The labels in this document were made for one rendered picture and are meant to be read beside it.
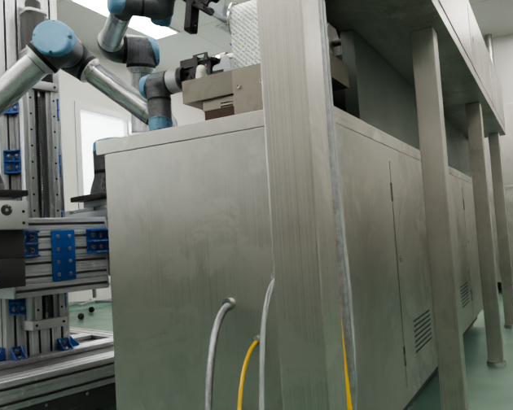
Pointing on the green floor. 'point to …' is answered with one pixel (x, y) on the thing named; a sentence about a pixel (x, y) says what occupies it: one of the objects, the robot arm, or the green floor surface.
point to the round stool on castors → (90, 303)
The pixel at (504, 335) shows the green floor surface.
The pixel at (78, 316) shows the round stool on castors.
